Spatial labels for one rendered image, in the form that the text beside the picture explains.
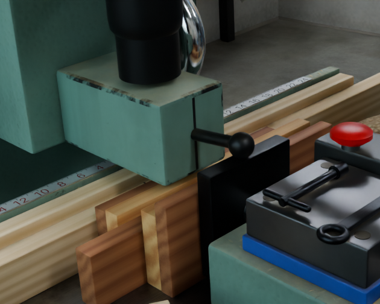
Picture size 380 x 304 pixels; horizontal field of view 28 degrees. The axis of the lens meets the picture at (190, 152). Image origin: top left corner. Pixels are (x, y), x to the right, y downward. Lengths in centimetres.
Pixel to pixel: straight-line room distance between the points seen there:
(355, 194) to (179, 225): 13
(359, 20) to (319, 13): 26
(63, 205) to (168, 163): 9
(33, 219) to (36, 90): 12
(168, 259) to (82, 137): 16
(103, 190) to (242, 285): 17
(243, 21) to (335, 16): 53
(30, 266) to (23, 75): 16
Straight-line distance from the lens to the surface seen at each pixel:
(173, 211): 55
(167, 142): 58
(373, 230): 47
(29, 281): 60
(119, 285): 58
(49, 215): 61
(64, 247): 60
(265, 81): 365
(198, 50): 75
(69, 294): 60
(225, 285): 54
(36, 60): 66
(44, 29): 66
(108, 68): 66
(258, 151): 58
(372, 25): 436
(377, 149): 55
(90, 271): 56
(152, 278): 59
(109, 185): 64
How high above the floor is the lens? 124
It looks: 25 degrees down
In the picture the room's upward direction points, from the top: 3 degrees counter-clockwise
